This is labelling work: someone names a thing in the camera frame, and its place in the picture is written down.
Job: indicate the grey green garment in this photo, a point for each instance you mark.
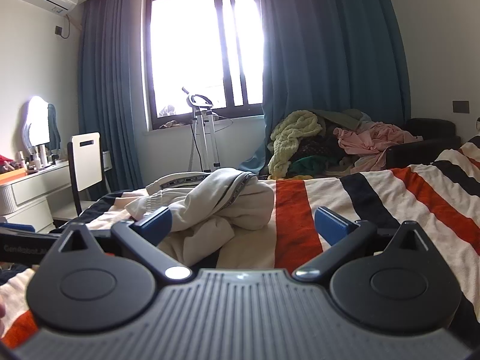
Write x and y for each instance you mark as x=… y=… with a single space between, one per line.
x=345 y=118

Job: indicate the white dressing table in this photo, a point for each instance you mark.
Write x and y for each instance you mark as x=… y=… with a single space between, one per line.
x=33 y=191

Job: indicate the crumpled beige cloth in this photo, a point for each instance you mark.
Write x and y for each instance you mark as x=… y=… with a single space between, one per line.
x=168 y=111

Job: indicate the pink garment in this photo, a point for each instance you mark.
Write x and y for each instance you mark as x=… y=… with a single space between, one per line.
x=367 y=138

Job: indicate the person's left hand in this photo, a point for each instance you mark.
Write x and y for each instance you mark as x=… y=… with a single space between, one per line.
x=2 y=315

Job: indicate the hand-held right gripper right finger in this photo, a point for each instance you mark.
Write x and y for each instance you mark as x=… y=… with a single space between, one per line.
x=332 y=227

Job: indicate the white garment steamer stand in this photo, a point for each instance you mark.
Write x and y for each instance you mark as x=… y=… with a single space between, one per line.
x=198 y=101

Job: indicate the dark wall switch panel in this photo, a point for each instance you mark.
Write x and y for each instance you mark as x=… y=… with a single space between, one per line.
x=461 y=106

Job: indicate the row of cosmetic bottles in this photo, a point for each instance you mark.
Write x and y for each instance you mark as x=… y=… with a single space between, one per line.
x=37 y=159

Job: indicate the dark teal cloth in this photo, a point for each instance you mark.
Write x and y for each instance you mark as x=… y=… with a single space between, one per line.
x=54 y=127

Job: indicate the dark framed window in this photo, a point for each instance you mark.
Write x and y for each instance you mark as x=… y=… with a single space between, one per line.
x=187 y=45

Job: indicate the orange tray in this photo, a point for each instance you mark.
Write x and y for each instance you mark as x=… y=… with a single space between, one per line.
x=13 y=175

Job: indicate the dark patterned garment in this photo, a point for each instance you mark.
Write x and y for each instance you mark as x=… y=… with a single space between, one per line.
x=318 y=146

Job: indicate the black armchair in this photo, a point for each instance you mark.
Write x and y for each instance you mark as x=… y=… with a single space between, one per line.
x=431 y=127

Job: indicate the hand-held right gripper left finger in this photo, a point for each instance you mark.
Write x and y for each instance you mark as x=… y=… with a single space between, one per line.
x=157 y=220

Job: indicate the vanity mirror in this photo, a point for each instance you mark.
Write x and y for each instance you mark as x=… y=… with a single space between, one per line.
x=37 y=120

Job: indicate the white black chair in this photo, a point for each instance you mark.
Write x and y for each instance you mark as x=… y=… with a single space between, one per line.
x=86 y=161

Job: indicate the striped blanket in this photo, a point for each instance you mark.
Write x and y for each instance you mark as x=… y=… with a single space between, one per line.
x=375 y=202

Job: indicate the blue curtain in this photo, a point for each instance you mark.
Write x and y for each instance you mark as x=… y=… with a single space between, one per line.
x=108 y=82
x=330 y=45

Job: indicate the white pants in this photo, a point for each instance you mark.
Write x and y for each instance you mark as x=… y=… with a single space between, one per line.
x=210 y=202

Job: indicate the pale yellow knitted blanket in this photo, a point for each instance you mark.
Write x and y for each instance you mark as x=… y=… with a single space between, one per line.
x=288 y=135

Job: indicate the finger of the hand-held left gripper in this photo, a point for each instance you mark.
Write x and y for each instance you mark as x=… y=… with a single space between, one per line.
x=18 y=228

